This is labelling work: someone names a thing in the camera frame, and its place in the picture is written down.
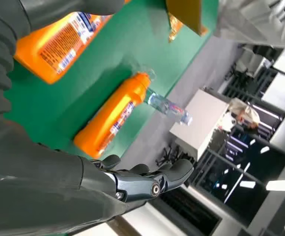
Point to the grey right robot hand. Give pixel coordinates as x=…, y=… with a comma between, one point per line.
x=47, y=189

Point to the white square table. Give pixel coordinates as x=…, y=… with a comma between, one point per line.
x=199, y=123

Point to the orange bottle with clear cap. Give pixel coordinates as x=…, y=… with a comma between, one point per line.
x=108, y=120

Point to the yellow plastic sheet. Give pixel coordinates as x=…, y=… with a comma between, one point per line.
x=186, y=13

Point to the black office chair base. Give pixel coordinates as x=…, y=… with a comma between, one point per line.
x=168, y=156

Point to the clear plastic water bottle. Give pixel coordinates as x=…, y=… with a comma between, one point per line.
x=168, y=107

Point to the green table mat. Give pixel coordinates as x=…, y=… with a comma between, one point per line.
x=133, y=39

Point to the pale plastic bag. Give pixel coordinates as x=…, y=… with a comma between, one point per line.
x=246, y=112

